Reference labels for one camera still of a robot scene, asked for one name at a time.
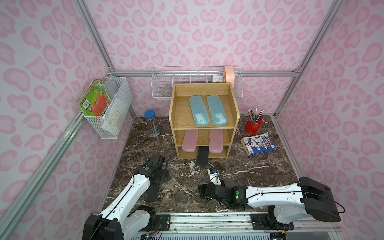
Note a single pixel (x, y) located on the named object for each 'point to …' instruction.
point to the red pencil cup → (251, 128)
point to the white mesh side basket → (110, 126)
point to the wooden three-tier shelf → (181, 117)
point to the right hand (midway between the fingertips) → (203, 187)
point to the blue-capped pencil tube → (150, 115)
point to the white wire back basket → (162, 78)
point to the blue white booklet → (258, 144)
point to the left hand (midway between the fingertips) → (161, 177)
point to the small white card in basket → (217, 78)
